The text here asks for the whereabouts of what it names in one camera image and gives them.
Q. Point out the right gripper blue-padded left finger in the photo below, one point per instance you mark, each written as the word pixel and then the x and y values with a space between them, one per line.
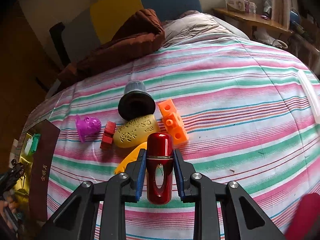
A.
pixel 136 172

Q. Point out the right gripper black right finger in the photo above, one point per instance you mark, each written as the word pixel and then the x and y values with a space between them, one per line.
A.
pixel 183 171

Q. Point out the orange cheese wedge toy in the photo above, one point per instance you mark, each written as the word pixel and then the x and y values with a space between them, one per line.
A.
pixel 130 158

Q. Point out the dark red perfume bottle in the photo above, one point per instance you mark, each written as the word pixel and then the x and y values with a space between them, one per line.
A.
pixel 159 168

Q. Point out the yellow carved egg case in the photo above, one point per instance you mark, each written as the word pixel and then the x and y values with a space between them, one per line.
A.
pixel 136 131

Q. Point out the red building block toy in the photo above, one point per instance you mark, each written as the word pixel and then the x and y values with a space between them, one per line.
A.
pixel 107 138

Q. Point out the orange building block toy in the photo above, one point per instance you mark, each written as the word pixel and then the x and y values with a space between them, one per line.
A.
pixel 173 122

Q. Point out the black cylindrical cap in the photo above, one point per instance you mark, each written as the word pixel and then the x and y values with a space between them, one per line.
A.
pixel 135 102

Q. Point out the white green plug-in device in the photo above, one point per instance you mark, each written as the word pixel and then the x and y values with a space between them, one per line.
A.
pixel 28 146

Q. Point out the teal plastic flanged part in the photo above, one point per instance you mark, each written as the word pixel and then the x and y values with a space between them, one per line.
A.
pixel 34 144

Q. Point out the gold metal tray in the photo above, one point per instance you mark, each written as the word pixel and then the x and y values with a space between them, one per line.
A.
pixel 32 188

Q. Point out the striped pink green bedspread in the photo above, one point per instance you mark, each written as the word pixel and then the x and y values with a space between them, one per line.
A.
pixel 243 107

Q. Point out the dark red pillow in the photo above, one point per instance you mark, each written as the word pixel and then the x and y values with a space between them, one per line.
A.
pixel 142 34

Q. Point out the wooden shelf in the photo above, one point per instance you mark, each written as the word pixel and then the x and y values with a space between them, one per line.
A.
pixel 254 20

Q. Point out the grey yellow blue headboard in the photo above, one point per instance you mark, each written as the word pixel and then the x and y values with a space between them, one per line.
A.
pixel 97 24

